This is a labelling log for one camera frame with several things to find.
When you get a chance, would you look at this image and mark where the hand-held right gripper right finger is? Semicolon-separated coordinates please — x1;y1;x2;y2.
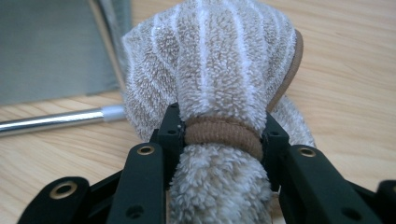
261;111;384;224

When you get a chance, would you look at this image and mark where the grey two-tier shoe rack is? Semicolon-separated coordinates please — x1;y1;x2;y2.
0;0;134;138

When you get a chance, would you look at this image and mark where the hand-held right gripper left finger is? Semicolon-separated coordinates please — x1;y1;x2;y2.
106;102;188;224

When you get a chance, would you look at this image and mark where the beige striped towel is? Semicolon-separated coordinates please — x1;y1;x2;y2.
120;0;317;224

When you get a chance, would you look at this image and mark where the brown elastic band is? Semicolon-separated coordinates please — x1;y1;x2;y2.
183;115;265;161

